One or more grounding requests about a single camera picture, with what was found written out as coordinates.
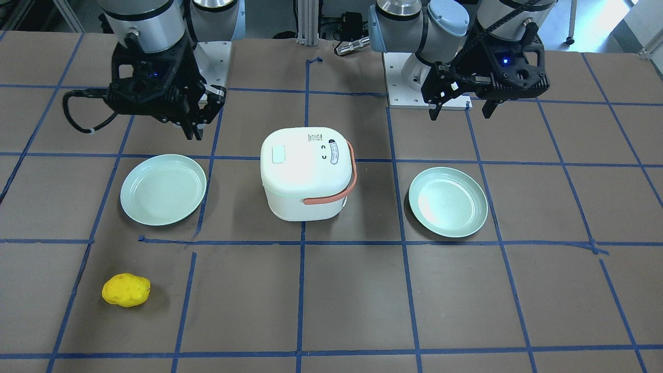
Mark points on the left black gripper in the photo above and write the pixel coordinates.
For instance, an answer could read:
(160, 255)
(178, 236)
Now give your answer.
(470, 63)

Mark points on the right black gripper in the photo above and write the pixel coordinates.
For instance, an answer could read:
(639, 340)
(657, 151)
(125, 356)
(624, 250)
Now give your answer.
(192, 79)

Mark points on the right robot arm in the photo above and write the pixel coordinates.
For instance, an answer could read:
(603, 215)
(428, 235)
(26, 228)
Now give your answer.
(154, 26)

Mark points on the white rice cooker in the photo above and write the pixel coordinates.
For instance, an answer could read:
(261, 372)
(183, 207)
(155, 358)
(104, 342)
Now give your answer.
(307, 173)

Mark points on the green plate near lemon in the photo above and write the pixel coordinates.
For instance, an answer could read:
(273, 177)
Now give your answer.
(163, 190)

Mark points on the green plate far side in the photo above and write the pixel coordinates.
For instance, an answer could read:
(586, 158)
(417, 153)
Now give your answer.
(448, 202)

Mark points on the yellow toy lemon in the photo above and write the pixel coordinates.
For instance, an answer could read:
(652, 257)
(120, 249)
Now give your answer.
(126, 290)

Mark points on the aluminium frame post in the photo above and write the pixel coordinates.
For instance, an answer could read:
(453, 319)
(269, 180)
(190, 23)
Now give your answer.
(308, 22)

